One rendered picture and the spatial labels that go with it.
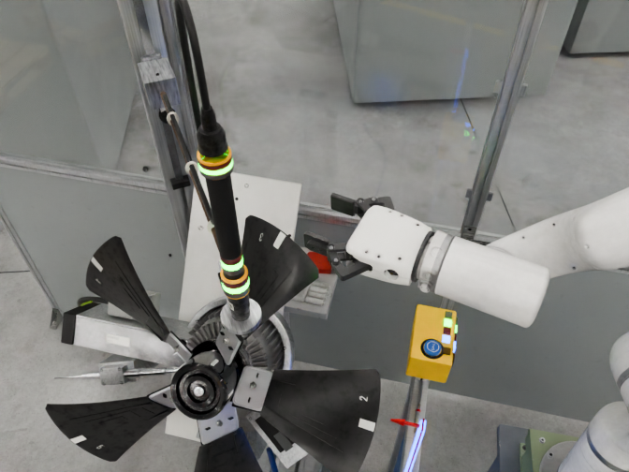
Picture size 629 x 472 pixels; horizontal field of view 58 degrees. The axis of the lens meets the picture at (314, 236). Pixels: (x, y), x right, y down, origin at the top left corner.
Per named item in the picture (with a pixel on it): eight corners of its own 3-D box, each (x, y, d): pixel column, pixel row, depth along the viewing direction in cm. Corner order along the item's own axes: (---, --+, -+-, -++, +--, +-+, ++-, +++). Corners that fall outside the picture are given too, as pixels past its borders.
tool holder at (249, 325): (212, 300, 101) (205, 264, 94) (251, 287, 103) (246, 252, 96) (226, 340, 96) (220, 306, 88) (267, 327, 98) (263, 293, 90)
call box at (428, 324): (412, 325, 154) (416, 302, 146) (449, 332, 152) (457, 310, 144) (404, 378, 143) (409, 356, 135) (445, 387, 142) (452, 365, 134)
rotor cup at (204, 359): (182, 341, 126) (156, 361, 114) (245, 333, 123) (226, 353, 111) (195, 404, 128) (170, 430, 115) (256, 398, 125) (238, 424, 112)
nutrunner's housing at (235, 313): (228, 320, 101) (185, 102, 67) (250, 313, 102) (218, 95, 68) (235, 337, 99) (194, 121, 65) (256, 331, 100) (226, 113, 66)
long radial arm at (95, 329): (208, 325, 142) (190, 339, 130) (204, 354, 143) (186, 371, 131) (101, 303, 146) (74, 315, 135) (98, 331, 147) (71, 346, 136)
